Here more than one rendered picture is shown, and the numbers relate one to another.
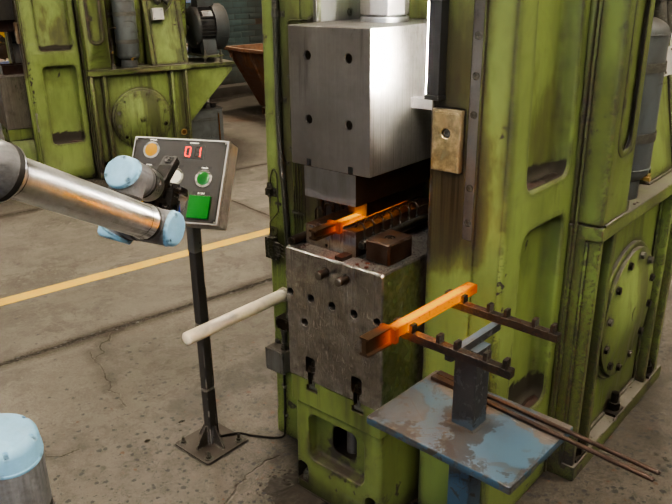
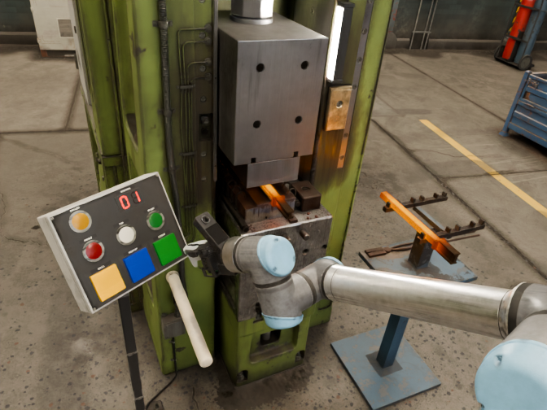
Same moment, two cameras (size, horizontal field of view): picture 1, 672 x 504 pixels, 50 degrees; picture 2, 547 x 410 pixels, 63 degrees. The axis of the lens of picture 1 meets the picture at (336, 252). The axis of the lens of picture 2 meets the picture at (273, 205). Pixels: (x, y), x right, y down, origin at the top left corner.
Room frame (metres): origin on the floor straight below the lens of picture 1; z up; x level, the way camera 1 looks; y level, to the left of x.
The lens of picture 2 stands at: (1.54, 1.27, 1.87)
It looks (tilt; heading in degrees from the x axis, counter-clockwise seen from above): 33 degrees down; 291
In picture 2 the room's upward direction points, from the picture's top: 5 degrees clockwise
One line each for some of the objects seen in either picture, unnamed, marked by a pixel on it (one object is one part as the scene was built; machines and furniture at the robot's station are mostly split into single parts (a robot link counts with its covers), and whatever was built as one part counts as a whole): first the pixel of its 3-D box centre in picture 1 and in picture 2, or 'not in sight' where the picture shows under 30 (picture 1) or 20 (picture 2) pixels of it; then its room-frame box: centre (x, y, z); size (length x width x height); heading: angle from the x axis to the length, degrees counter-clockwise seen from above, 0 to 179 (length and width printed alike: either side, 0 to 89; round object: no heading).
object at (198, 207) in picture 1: (199, 207); (167, 249); (2.19, 0.43, 1.01); 0.07 x 0.05 x 0.07; 74
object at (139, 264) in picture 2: not in sight; (138, 264); (2.22, 0.53, 1.01); 0.07 x 0.05 x 0.07; 74
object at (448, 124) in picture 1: (447, 140); (337, 108); (1.93, -0.31, 1.27); 0.09 x 0.02 x 0.17; 49
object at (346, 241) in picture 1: (372, 219); (248, 181); (2.19, -0.12, 0.96); 0.42 x 0.20 x 0.09; 139
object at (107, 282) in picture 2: not in sight; (107, 282); (2.25, 0.63, 1.01); 0.07 x 0.05 x 0.07; 74
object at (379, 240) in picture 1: (389, 247); (304, 195); (1.96, -0.16, 0.95); 0.12 x 0.08 x 0.06; 139
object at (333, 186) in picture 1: (373, 171); (250, 146); (2.19, -0.12, 1.12); 0.42 x 0.20 x 0.10; 139
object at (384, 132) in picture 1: (385, 93); (264, 82); (2.17, -0.15, 1.36); 0.42 x 0.39 x 0.40; 139
